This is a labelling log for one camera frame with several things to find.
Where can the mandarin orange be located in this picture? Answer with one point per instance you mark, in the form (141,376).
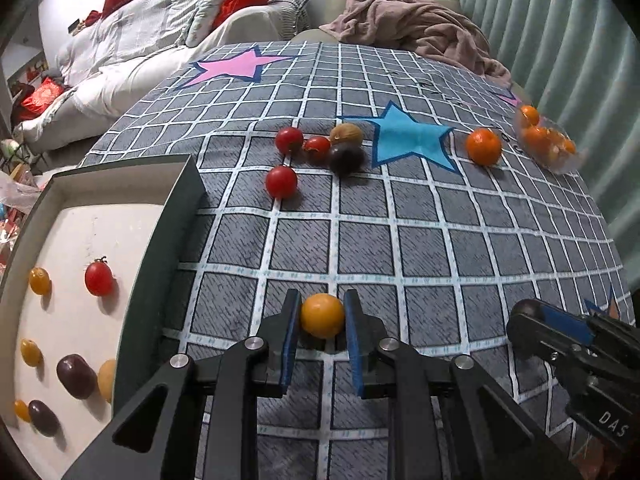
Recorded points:
(568,147)
(484,146)
(536,139)
(530,115)

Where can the brown round fruit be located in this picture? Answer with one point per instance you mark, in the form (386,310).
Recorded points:
(346,133)

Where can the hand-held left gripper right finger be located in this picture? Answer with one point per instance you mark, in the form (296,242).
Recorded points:
(356,350)

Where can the yellow cherry tomato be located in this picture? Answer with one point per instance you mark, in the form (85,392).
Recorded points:
(21,410)
(322,316)
(30,353)
(39,280)

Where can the mandarin peel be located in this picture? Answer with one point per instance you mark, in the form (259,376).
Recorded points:
(554,144)

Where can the white quilt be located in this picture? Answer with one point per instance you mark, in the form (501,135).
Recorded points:
(130,45)

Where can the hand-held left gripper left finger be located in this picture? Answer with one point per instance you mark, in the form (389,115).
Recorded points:
(289,345)

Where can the clear bag of oranges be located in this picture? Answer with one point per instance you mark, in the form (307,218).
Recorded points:
(555,160)

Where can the grey checkered star-print cloth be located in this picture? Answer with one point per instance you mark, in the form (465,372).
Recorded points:
(400,240)

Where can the grey striped pillow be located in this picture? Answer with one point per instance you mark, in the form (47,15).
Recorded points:
(282,10)

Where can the pink blanket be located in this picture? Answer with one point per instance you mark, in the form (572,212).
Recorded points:
(415,25)

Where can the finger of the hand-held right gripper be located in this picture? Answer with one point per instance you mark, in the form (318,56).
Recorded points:
(527,325)
(567,322)

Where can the red cushion with gold pattern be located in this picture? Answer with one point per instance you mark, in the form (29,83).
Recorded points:
(42,98)

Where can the dark purple plum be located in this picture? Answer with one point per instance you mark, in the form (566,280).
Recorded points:
(346,158)
(44,418)
(75,376)

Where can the green tray with white inside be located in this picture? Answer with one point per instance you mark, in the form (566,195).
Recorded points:
(165,260)

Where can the red cherry tomato with stem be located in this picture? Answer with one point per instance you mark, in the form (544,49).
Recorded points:
(98,278)

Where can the tan round fruit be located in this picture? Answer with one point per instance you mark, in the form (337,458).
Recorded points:
(107,381)

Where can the pale green curtain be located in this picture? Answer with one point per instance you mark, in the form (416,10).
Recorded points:
(560,35)

